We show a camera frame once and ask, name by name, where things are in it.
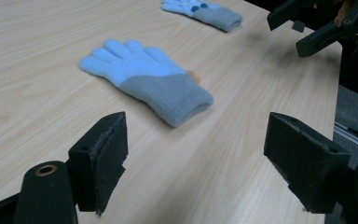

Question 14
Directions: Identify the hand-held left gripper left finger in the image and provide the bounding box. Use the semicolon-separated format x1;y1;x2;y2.
68;111;129;217

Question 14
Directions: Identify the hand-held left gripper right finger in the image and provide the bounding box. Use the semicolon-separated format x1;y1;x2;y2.
263;111;352;215

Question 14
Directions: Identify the metal floor rail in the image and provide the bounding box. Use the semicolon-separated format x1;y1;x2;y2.
334;121;358;155

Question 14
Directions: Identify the plain blue grey glove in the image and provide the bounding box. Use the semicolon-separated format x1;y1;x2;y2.
78;38;214;128

